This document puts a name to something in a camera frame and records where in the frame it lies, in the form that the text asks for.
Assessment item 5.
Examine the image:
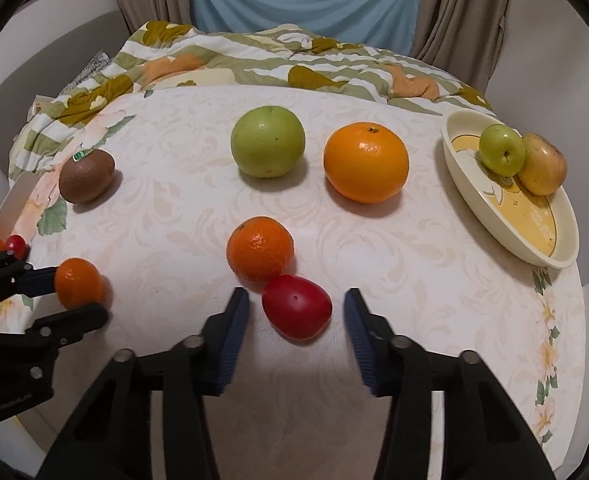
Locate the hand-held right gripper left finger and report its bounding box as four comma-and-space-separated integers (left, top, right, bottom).
34, 287, 251, 480

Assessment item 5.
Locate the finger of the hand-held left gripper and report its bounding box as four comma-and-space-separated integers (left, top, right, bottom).
0, 251, 58, 312
26, 303, 109, 348

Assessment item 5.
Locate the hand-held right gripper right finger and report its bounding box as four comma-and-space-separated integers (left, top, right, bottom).
343, 287, 558, 480

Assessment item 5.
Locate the red cherry tomato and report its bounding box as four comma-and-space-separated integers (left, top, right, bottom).
4, 234, 28, 261

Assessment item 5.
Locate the medium mandarin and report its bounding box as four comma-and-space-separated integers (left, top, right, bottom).
226, 216, 295, 283

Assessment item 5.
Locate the brown kiwi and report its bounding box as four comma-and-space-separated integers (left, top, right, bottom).
58, 149, 116, 205

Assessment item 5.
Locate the large orange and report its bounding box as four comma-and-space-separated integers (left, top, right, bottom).
323, 122, 410, 204

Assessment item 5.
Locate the large green apple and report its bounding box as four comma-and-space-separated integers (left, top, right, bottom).
230, 105, 307, 179

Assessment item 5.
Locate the cream yellow bowl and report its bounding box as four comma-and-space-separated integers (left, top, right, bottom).
441, 111, 580, 270

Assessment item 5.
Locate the small cardboard box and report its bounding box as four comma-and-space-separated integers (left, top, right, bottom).
27, 94, 58, 121

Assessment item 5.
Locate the grey patterned cloth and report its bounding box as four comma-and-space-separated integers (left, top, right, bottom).
57, 50, 112, 96

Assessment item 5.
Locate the small green apple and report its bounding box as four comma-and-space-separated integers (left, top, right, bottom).
479, 124, 526, 177

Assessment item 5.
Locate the striped floral blanket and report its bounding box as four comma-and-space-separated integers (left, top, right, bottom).
8, 21, 493, 181

